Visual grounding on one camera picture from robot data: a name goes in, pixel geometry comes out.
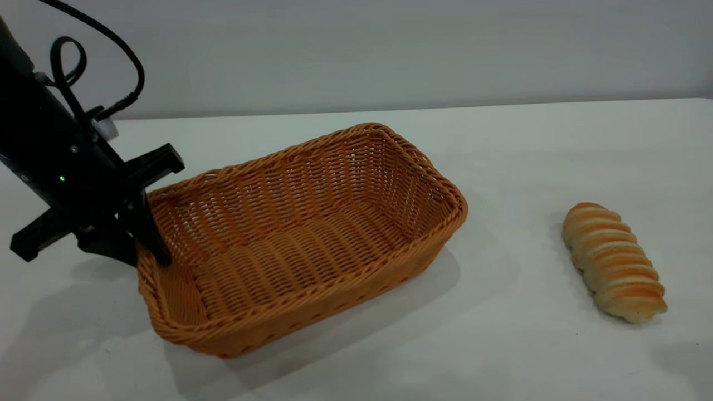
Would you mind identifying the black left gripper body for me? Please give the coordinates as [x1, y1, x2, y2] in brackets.
[0, 61, 185, 262]

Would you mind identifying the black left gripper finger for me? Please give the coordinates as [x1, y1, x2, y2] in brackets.
[75, 214, 139, 267]
[125, 189, 172, 266]

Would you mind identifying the orange woven wicker basket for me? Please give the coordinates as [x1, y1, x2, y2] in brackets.
[135, 123, 468, 359]

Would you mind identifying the ridged golden bread roll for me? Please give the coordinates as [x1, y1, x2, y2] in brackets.
[561, 202, 668, 324]

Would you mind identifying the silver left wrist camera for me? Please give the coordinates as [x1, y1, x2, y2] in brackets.
[91, 114, 120, 141]

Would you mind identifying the thin black looped cable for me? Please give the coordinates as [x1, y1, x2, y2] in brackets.
[35, 36, 88, 120]

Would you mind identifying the thick black plugged cable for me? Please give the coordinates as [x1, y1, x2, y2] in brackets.
[39, 0, 145, 120]

